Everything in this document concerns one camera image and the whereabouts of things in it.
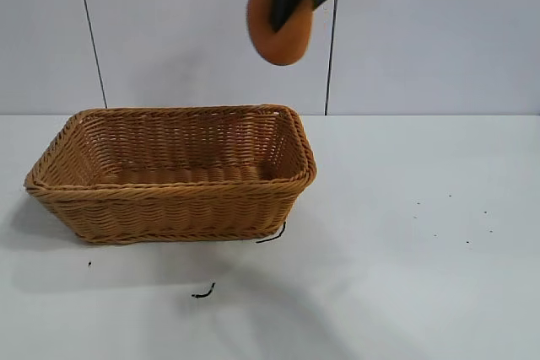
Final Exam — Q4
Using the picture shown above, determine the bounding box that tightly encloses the brown wicker basket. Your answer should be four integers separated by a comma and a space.
24, 103, 318, 245

